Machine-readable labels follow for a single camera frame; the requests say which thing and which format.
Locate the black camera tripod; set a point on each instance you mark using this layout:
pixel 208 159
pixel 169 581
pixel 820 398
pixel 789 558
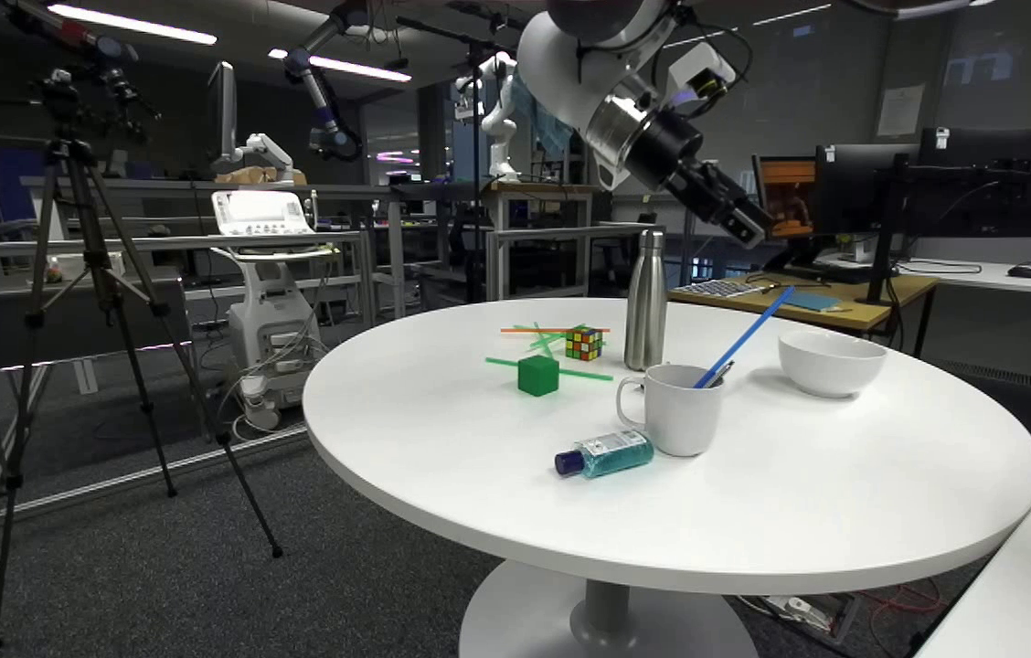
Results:
pixel 99 280

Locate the white bowl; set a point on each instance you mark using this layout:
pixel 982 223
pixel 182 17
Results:
pixel 831 365

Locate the blue mouthwash bottle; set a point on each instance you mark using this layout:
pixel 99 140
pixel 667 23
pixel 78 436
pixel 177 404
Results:
pixel 606 454

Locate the metal spoon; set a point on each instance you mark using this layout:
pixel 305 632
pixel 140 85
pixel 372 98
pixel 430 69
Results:
pixel 723 371

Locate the teal hanging cloth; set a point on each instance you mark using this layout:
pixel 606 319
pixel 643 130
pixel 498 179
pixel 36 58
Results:
pixel 544 131

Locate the orange lit screen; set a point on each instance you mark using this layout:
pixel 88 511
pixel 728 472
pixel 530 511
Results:
pixel 794 196

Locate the long green straw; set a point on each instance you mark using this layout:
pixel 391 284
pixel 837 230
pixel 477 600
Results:
pixel 589 374

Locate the green cube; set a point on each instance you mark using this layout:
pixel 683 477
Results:
pixel 538 379

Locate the black monitor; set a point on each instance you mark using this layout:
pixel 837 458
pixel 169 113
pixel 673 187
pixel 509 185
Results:
pixel 1001 185

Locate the white mug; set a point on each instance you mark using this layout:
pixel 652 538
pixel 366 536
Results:
pixel 681 413

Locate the black computer mouse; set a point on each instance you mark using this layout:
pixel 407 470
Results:
pixel 1023 271

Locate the orange straw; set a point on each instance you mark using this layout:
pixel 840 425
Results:
pixel 528 331

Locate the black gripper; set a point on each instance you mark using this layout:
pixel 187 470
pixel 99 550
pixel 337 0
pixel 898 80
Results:
pixel 683 164

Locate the round white table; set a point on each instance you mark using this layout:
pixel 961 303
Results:
pixel 807 488

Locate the white medical cart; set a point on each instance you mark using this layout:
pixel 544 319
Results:
pixel 272 331

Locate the wooden desk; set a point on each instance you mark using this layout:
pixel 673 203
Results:
pixel 837 313

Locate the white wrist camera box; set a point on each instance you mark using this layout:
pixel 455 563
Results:
pixel 701 73

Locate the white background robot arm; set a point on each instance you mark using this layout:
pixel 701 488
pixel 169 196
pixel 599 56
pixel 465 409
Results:
pixel 498 131

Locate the stainless steel bottle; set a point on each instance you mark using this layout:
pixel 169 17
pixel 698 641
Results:
pixel 643 303

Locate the blue background robot arm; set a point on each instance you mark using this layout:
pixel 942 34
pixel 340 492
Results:
pixel 327 123

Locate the metal frame workbench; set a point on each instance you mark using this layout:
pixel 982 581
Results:
pixel 538 239

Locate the Rubik's cube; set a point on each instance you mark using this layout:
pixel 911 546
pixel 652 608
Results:
pixel 587 346

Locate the black camera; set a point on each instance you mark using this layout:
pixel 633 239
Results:
pixel 71 102

